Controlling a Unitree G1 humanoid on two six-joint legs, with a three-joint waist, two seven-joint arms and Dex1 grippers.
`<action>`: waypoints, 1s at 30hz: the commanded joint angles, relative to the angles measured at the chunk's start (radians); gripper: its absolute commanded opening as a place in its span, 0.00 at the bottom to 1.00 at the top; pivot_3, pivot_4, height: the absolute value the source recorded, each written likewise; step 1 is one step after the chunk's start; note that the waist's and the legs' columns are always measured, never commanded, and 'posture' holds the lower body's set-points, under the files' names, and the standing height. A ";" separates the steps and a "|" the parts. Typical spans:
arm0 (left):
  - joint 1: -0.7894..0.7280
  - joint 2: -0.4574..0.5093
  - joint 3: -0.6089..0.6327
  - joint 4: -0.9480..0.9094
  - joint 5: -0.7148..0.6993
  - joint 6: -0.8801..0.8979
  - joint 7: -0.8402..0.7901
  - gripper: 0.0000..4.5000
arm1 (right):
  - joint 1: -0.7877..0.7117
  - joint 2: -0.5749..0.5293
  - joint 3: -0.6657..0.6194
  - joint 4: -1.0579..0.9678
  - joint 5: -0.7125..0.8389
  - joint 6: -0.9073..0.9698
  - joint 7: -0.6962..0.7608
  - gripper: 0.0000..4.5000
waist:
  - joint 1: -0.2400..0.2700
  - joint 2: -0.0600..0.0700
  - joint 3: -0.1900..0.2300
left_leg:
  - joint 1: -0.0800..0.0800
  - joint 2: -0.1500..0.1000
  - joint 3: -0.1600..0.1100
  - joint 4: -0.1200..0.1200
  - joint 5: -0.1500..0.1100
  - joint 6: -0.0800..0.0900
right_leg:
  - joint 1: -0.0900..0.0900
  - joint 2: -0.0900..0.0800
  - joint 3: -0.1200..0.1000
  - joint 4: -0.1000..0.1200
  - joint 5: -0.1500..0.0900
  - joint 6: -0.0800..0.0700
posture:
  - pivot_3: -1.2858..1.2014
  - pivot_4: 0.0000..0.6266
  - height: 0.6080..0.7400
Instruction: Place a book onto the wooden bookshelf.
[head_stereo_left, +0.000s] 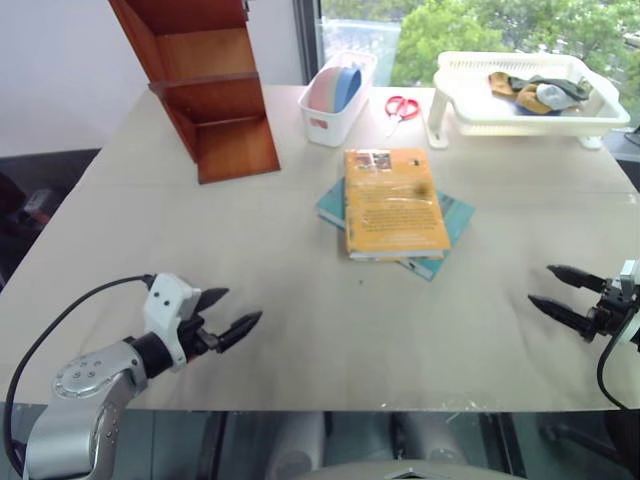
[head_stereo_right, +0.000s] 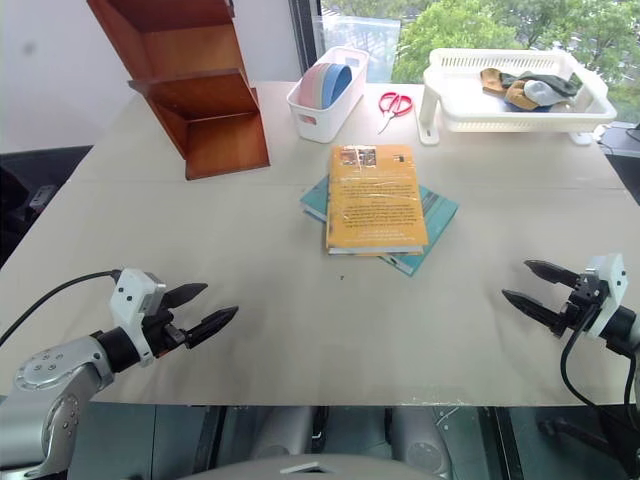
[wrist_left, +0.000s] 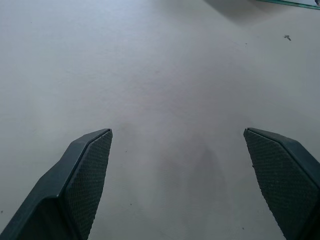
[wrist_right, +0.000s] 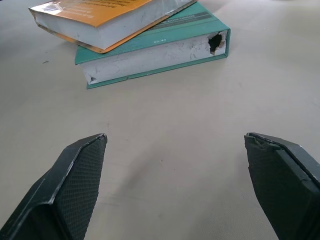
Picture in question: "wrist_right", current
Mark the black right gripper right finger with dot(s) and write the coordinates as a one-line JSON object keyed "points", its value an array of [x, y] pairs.
{"points": [[282, 185]]}

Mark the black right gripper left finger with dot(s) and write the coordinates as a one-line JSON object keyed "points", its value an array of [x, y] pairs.
{"points": [[72, 180]]}

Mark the teal hardcover book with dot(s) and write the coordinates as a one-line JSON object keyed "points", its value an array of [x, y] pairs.
{"points": [[160, 55]]}

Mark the orange paperback book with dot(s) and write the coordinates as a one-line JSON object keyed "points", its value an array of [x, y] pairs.
{"points": [[105, 15]]}

